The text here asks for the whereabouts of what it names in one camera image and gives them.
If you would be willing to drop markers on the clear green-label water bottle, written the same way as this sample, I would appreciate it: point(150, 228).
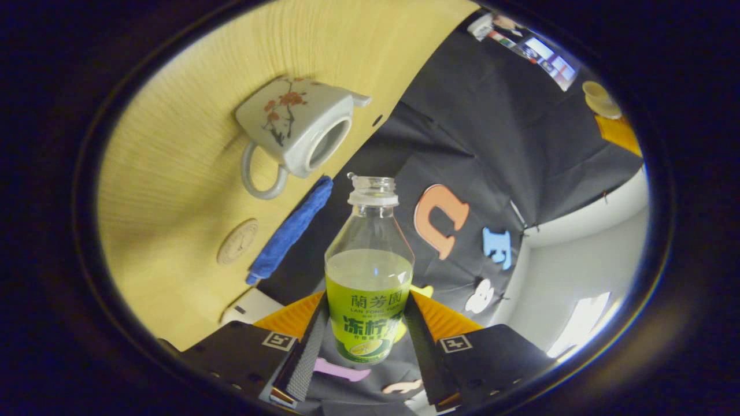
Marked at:
point(370, 277)

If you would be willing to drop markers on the white power strip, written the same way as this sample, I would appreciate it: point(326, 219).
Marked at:
point(480, 27)

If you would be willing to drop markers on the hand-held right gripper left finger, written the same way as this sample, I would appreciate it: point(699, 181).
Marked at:
point(309, 352)

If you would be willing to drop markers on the computer monitor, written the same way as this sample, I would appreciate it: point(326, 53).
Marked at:
point(549, 60)

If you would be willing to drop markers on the white floral ceramic teacup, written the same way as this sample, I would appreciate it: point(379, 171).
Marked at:
point(289, 133)

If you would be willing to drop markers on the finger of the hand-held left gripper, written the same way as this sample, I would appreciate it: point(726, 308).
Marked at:
point(618, 134)

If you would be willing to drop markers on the white ceramic teacup lid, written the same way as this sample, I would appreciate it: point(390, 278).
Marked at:
point(600, 99)

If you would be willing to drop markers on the black backdrop cloth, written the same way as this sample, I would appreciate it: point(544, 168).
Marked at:
point(462, 144)

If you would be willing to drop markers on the blue folded towel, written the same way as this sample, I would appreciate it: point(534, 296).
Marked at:
point(289, 231)

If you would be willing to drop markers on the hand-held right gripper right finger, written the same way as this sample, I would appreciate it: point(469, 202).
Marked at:
point(425, 358)

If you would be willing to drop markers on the round woven coaster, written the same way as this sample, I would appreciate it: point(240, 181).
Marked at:
point(238, 242)

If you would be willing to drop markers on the white toaster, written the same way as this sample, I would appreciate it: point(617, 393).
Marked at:
point(254, 306)

